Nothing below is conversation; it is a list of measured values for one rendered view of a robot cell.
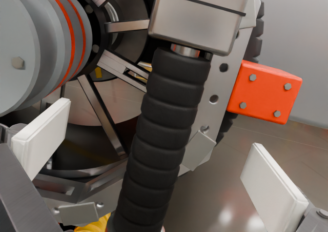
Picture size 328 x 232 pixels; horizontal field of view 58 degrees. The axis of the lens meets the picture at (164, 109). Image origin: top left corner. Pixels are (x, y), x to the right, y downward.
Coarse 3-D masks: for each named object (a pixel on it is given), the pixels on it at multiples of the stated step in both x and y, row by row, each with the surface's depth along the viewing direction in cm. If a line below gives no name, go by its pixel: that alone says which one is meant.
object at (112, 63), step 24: (96, 0) 46; (96, 24) 51; (120, 24) 47; (144, 24) 47; (120, 72) 50; (144, 72) 50; (48, 96) 50; (96, 96) 51; (0, 120) 60; (24, 120) 65; (72, 144) 63; (96, 144) 63; (120, 144) 53; (48, 168) 53; (72, 168) 53; (96, 168) 53
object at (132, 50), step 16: (112, 0) 80; (128, 0) 80; (112, 16) 77; (128, 16) 82; (144, 16) 82; (128, 32) 83; (144, 32) 83; (96, 48) 80; (112, 48) 84; (128, 48) 84; (96, 80) 87
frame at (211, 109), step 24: (240, 24) 37; (240, 48) 38; (216, 72) 39; (216, 96) 45; (216, 120) 41; (192, 144) 42; (120, 168) 48; (192, 168) 43; (48, 192) 46; (72, 192) 47; (96, 192) 45; (72, 216) 45; (96, 216) 45
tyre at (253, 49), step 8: (256, 24) 46; (256, 32) 46; (256, 40) 46; (248, 48) 47; (256, 48) 47; (248, 56) 47; (256, 56) 48; (224, 120) 50; (232, 120) 52; (224, 128) 51; (216, 144) 52; (96, 176) 53
